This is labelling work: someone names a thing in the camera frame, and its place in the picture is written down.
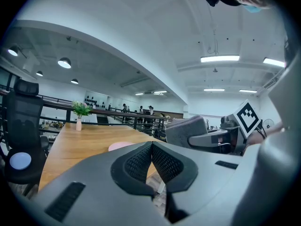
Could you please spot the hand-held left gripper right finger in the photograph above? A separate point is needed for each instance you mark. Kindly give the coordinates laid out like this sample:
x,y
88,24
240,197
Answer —
x,y
174,171

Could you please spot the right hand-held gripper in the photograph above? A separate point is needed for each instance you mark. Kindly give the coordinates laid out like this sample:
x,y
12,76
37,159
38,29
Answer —
x,y
247,119

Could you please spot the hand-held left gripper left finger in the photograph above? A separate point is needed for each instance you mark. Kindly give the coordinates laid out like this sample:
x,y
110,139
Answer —
x,y
131,171

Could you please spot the pink round plate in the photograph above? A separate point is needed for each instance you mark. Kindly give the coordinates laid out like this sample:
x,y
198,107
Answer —
x,y
120,147

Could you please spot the person's right forearm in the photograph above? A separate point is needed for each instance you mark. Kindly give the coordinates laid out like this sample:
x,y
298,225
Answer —
x,y
265,133

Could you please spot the white round disc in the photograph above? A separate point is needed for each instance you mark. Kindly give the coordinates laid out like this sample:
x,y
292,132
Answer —
x,y
20,161

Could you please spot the white table leg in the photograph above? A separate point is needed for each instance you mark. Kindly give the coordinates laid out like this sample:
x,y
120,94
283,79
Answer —
x,y
161,187

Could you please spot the long ceiling light panel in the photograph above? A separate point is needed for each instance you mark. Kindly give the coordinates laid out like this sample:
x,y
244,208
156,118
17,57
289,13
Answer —
x,y
272,62
139,94
219,58
160,92
248,91
214,90

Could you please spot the black standing fan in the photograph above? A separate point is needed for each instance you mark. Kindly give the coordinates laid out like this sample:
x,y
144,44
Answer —
x,y
268,123

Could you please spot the pink vase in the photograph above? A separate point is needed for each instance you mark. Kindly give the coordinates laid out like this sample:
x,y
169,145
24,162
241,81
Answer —
x,y
78,125

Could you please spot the artificial flower bouquet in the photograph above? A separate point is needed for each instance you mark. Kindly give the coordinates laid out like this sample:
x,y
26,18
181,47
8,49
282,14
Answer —
x,y
81,109

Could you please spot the wooden-topped black metal railing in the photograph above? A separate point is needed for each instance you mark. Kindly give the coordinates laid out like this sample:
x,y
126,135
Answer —
x,y
58,103

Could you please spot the black dome pendant lamp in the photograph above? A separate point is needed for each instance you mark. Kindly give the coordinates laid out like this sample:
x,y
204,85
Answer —
x,y
39,74
74,81
64,63
13,51

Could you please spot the black mesh office chair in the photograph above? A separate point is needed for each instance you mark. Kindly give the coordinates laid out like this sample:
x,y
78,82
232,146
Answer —
x,y
23,116

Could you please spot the blue face mask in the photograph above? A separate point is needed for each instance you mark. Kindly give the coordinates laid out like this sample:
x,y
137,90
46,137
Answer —
x,y
252,8

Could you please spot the wall display of black objects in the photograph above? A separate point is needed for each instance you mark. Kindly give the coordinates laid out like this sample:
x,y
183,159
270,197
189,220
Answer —
x,y
91,100

